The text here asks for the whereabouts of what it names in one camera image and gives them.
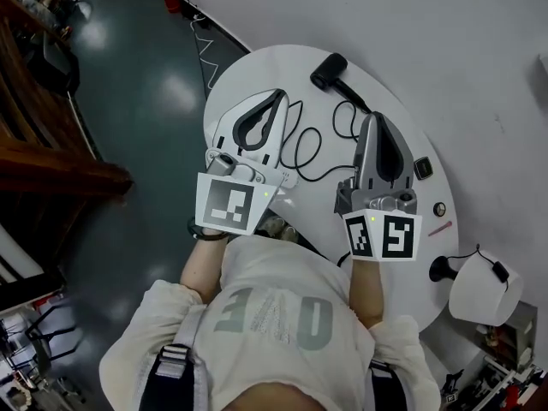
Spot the navy harness strap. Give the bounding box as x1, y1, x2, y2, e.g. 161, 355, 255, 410
367, 360, 408, 411
143, 342, 202, 411

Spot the white cable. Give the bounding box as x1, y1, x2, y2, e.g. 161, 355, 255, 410
189, 13, 223, 92

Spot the grey floor machine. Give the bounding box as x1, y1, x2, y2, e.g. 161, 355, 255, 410
25, 32, 80, 93

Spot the small dark square box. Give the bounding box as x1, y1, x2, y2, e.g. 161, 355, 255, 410
413, 156, 434, 182

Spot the black hair dryer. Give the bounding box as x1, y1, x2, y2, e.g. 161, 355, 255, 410
310, 52, 372, 115

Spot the white shade table lamp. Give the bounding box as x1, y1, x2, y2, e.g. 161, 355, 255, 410
428, 244, 524, 327

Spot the person's left forearm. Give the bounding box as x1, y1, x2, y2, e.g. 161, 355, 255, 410
179, 229, 230, 303

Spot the person's neck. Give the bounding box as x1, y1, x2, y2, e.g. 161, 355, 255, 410
222, 381, 359, 411

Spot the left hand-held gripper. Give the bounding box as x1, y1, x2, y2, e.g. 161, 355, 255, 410
194, 87, 291, 236

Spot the black wristband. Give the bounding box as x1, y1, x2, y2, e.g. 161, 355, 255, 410
187, 216, 230, 242

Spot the white printed T-shirt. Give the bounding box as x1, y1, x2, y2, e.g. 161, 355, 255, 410
98, 234, 442, 411

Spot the black hair dryer cord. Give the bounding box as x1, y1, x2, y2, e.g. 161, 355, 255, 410
277, 99, 369, 183

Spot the person's left white shoe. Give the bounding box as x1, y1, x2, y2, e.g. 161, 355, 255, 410
259, 216, 286, 239

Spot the white curved vanity table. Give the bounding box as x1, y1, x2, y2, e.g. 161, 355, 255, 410
202, 44, 460, 333

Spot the black lamp cord switch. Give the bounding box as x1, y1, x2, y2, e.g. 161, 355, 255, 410
444, 242, 511, 293

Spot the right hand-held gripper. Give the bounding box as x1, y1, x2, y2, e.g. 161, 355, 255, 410
333, 110, 425, 264

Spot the wooden chairs stack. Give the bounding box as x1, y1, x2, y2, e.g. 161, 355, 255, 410
0, 0, 134, 273

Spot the person's right forearm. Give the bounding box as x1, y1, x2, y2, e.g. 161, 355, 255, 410
348, 257, 384, 329

